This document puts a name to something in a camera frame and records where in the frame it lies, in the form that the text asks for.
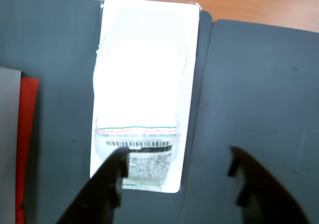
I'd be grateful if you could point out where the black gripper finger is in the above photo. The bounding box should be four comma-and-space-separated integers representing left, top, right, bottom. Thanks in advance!
227, 146, 311, 224
55, 146, 131, 224

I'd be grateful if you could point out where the white packaged sandwich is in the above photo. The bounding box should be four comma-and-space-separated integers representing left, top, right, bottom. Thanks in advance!
89, 0, 201, 194

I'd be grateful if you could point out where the red paper sheet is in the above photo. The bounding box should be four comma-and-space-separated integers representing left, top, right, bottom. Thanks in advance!
15, 77, 40, 224

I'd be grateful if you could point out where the grey sheet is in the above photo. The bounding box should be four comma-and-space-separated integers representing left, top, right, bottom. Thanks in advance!
0, 68, 23, 224

